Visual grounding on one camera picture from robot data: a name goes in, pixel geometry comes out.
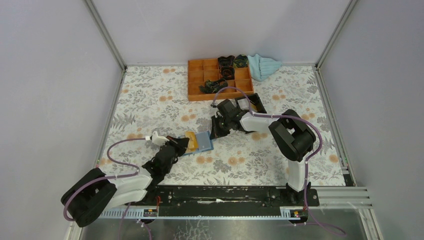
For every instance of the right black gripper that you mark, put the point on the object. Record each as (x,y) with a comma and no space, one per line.
(216,133)

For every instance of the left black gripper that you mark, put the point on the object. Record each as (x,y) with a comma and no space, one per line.
(180,144)

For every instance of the blue leather card holder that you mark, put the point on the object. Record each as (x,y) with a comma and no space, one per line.
(205,144)

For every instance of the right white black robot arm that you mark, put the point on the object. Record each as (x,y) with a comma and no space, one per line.
(293,136)

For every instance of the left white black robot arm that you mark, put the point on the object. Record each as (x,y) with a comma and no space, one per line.
(96,191)

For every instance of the white card in box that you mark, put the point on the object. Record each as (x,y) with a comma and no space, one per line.
(244,104)

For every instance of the black tangled band pile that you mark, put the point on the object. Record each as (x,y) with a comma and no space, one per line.
(212,87)

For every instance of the black rolled band centre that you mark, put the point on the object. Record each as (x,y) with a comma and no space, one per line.
(227,72)

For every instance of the black rolled band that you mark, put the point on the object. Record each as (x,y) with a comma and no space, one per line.
(227,72)
(225,61)
(241,61)

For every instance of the black rolled band left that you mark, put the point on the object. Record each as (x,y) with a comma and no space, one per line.
(225,61)

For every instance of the black rolled band top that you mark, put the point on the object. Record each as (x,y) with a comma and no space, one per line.
(241,61)

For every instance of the light blue folded cloth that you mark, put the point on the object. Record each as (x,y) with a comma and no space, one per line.
(262,68)

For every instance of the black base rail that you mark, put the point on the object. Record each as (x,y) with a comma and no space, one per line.
(226,201)

